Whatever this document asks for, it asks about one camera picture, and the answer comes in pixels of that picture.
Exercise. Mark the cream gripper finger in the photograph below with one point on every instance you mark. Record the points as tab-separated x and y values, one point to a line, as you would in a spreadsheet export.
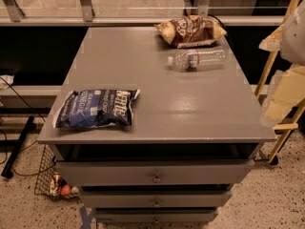
286	90

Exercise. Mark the clear plastic water bottle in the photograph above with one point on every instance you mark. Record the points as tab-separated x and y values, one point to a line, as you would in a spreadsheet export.
194	59

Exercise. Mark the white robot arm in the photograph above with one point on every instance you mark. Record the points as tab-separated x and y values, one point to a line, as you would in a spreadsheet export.
289	38

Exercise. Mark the brown chip bag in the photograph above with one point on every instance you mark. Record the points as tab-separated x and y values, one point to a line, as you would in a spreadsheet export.
190	31

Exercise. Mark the blue Kettle chip bag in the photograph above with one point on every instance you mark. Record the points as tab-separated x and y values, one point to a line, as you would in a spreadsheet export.
96	108

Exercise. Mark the top grey drawer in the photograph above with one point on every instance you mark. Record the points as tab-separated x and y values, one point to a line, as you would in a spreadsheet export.
150	173

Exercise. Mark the grey drawer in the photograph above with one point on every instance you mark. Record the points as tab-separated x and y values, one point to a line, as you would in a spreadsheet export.
150	173
154	199
154	216

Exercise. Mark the grey drawer cabinet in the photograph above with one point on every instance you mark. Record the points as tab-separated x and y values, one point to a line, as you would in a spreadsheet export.
178	116

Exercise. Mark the middle grey drawer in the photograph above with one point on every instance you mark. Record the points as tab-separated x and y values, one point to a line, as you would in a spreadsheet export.
154	199

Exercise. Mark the bottom grey drawer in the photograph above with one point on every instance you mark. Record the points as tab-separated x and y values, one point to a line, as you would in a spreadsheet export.
154	216

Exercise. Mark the snack items in basket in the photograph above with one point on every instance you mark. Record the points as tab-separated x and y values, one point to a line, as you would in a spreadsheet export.
61	189

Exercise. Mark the white paper at left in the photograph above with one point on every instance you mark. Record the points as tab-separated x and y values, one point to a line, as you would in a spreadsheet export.
6	81

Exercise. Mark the black metal stand leg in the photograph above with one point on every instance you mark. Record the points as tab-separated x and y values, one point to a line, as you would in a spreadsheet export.
16	147

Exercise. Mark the black wire basket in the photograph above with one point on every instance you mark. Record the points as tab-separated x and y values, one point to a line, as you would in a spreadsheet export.
46	170

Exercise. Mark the metal railing frame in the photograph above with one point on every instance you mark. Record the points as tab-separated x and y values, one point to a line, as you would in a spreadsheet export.
102	12

